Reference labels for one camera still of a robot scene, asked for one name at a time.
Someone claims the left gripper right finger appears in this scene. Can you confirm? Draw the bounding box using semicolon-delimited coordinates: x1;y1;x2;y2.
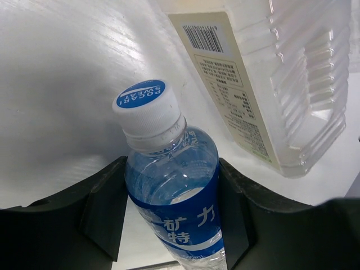
218;159;359;269

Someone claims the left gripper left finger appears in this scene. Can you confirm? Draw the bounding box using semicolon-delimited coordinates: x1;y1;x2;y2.
1;156;128;269

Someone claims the blue label Pocari bottle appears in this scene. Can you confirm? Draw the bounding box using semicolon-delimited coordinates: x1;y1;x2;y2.
112;79;227;269

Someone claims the large square clear bottle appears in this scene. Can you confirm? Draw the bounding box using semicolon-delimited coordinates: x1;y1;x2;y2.
158;1;352;177

